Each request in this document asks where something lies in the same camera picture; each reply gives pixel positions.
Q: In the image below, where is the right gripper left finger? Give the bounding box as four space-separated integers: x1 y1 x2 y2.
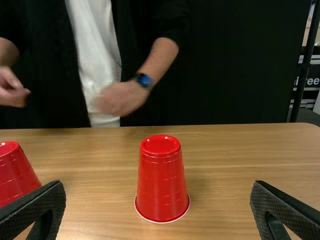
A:
0 179 67 240

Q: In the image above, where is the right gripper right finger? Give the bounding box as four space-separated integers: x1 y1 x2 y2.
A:
249 179 320 240

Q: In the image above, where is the red cup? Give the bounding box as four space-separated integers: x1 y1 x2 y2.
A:
134 134 191 224
0 141 43 210

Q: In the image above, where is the grey chair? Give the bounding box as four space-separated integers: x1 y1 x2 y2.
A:
286 107 320 127

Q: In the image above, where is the black case with white print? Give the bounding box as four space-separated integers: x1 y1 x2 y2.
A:
291 54 320 109

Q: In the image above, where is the person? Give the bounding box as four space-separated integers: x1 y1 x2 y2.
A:
0 0 193 130

